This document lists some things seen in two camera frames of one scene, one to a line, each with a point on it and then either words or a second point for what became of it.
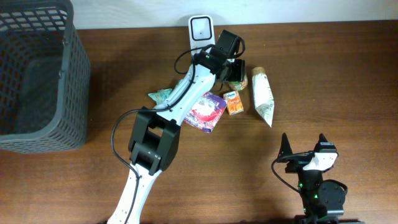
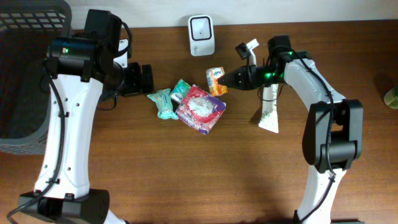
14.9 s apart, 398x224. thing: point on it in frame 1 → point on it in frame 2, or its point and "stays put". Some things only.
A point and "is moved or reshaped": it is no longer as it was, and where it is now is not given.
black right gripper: (285, 149) → (246, 73)
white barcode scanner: (202, 31) stays put
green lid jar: (237, 85) is moved or reshaped
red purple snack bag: (206, 112) stays put
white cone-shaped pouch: (262, 94) is moved or reshaped
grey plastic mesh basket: (45, 78) stays put
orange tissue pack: (234, 103) → (212, 76)
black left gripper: (240, 64) → (134, 84)
